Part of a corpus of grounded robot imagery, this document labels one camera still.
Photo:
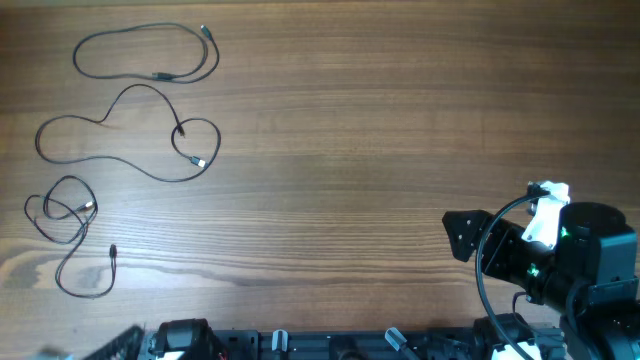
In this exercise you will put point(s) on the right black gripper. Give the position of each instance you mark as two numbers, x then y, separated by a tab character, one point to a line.
504	234

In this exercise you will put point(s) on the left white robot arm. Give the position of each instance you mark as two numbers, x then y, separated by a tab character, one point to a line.
181	339

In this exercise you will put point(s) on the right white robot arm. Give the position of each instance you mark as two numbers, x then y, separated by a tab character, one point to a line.
588	276

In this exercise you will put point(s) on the black mounting rail base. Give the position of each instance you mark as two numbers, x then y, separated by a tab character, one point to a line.
480	341

